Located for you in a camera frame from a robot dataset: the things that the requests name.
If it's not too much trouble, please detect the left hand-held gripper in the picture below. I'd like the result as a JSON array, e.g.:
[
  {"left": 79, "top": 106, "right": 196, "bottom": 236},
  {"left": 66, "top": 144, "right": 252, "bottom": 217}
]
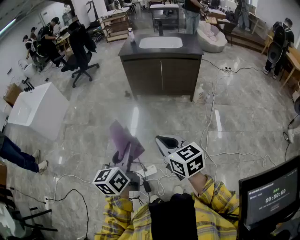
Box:
[{"left": 92, "top": 141, "right": 141, "bottom": 195}]

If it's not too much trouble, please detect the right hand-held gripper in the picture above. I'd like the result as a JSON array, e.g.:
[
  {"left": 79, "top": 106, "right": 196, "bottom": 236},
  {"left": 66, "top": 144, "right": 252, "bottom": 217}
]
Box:
[{"left": 155, "top": 135, "right": 205, "bottom": 181}]

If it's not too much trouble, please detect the purple cloth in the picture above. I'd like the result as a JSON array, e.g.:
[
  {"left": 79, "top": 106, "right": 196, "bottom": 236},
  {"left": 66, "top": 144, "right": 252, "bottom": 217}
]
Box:
[{"left": 109, "top": 120, "right": 145, "bottom": 162}]

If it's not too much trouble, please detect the white plastic bottle cap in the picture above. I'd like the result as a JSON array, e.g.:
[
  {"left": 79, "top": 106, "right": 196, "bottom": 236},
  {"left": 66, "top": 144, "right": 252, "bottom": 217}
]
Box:
[{"left": 127, "top": 27, "right": 136, "bottom": 43}]

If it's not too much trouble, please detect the person's right forearm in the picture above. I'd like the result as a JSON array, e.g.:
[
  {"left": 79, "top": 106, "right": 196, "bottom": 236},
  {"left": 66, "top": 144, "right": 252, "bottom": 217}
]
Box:
[{"left": 187, "top": 173, "right": 240, "bottom": 235}]

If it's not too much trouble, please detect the person's left forearm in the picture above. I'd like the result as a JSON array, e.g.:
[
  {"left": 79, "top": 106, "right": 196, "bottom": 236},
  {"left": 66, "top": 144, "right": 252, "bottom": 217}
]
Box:
[{"left": 93, "top": 187, "right": 150, "bottom": 240}]

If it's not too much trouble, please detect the white plastic bag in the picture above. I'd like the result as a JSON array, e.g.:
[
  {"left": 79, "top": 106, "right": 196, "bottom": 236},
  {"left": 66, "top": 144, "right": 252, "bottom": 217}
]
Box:
[{"left": 192, "top": 83, "right": 210, "bottom": 104}]

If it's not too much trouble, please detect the person's black top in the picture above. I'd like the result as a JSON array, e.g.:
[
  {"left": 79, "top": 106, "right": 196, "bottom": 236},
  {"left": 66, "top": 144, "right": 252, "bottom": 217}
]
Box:
[{"left": 149, "top": 193, "right": 197, "bottom": 240}]

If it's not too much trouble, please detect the dark vanity cabinet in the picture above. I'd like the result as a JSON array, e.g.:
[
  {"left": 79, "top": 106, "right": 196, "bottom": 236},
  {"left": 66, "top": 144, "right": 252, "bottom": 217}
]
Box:
[{"left": 118, "top": 32, "right": 204, "bottom": 102}]

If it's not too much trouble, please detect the white sink basin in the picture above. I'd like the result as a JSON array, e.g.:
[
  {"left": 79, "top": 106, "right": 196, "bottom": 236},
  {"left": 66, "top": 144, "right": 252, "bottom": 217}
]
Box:
[{"left": 138, "top": 37, "right": 183, "bottom": 49}]

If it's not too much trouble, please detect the black office chair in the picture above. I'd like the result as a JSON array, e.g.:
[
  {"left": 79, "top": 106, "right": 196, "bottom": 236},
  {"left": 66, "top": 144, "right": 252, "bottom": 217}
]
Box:
[{"left": 53, "top": 22, "right": 100, "bottom": 89}]

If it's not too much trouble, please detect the black monitor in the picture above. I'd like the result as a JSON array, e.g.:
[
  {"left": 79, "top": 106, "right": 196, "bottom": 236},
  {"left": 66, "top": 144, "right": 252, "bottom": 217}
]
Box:
[{"left": 238, "top": 156, "right": 300, "bottom": 232}]

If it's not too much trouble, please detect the grey beanbag chair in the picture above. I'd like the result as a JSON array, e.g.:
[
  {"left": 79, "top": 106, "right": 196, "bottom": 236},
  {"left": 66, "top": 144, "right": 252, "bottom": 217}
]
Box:
[{"left": 196, "top": 20, "right": 228, "bottom": 53}]

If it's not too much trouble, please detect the black jacket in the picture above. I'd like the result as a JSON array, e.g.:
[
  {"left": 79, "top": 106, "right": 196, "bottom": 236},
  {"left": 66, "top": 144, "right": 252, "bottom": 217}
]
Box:
[{"left": 68, "top": 22, "right": 97, "bottom": 71}]

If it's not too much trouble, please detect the cardboard box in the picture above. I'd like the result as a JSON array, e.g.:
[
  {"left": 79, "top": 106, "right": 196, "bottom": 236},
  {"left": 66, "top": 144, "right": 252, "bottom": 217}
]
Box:
[{"left": 2, "top": 83, "right": 23, "bottom": 106}]

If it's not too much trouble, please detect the black side chair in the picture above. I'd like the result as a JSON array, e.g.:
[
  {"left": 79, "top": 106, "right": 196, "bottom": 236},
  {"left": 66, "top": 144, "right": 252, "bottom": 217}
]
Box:
[{"left": 220, "top": 20, "right": 237, "bottom": 46}]

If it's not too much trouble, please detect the wooden shelf rack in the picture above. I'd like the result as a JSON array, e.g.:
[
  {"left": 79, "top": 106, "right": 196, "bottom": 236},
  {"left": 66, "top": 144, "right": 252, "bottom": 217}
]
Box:
[{"left": 98, "top": 8, "right": 131, "bottom": 43}]

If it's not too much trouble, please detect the dark metal table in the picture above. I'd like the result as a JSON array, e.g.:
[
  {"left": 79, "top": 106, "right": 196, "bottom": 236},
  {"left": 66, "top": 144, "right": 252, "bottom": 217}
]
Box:
[{"left": 150, "top": 4, "right": 180, "bottom": 32}]

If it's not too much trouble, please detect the white floor cable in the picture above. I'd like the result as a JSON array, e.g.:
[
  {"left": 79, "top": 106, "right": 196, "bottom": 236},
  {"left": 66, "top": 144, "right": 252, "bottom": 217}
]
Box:
[{"left": 200, "top": 69, "right": 277, "bottom": 168}]

